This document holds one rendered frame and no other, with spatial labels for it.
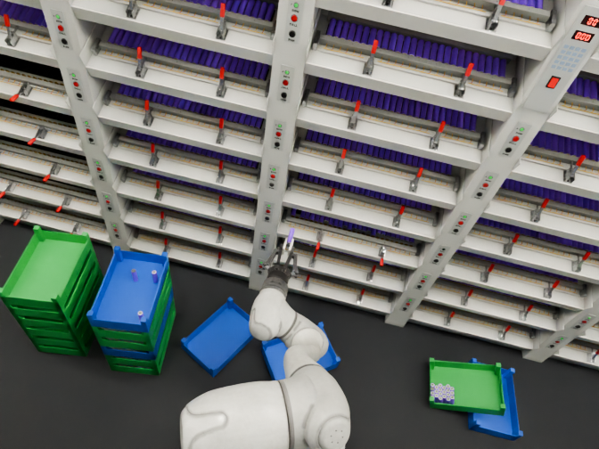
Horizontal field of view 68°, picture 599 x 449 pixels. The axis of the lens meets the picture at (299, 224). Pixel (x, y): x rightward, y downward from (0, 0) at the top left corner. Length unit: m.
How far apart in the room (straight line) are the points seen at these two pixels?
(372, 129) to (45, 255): 1.32
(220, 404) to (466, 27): 1.04
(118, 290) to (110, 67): 0.79
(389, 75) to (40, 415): 1.78
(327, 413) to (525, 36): 1.01
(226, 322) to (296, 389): 1.28
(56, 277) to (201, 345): 0.67
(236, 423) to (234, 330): 1.29
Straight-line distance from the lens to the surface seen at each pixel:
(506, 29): 1.32
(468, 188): 1.58
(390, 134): 1.47
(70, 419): 2.07
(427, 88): 1.36
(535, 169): 1.59
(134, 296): 1.78
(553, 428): 2.45
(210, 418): 0.87
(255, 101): 1.48
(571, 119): 1.50
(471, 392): 2.22
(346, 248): 1.85
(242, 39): 1.39
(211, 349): 2.09
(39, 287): 1.89
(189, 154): 1.78
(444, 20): 1.28
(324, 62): 1.35
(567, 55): 1.35
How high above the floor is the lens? 1.91
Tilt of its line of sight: 49 degrees down
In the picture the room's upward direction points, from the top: 13 degrees clockwise
